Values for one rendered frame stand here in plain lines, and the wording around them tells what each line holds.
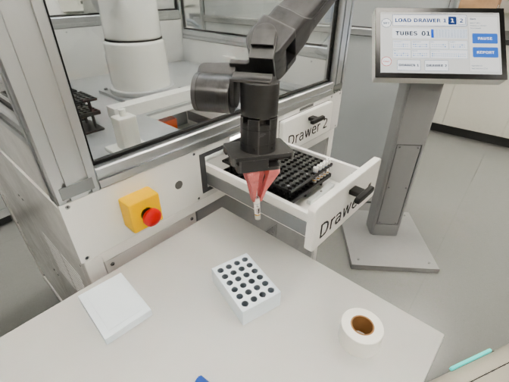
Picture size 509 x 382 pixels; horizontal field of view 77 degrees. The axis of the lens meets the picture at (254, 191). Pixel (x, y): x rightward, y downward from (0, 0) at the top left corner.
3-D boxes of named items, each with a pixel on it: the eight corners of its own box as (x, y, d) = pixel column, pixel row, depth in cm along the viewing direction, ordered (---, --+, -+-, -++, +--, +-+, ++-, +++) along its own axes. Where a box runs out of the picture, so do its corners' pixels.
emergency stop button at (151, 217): (164, 222, 69) (161, 207, 67) (148, 231, 66) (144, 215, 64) (156, 216, 70) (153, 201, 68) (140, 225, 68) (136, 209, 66)
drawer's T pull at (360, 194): (374, 191, 71) (375, 186, 70) (357, 205, 66) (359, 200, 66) (359, 185, 73) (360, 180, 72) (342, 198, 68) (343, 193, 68)
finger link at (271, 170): (228, 193, 59) (226, 145, 54) (265, 188, 60) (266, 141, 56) (238, 214, 53) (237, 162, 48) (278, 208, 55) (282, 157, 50)
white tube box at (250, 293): (280, 305, 62) (281, 292, 60) (242, 326, 59) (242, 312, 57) (246, 265, 71) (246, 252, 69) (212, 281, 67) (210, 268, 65)
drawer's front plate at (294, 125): (329, 129, 122) (333, 101, 116) (282, 155, 104) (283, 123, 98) (325, 128, 123) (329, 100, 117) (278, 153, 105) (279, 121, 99)
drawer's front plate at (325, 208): (373, 195, 84) (382, 158, 78) (310, 253, 66) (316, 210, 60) (366, 192, 85) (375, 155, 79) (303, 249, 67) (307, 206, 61)
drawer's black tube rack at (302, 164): (329, 184, 85) (332, 163, 82) (289, 214, 74) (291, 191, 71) (265, 158, 98) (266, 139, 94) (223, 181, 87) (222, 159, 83)
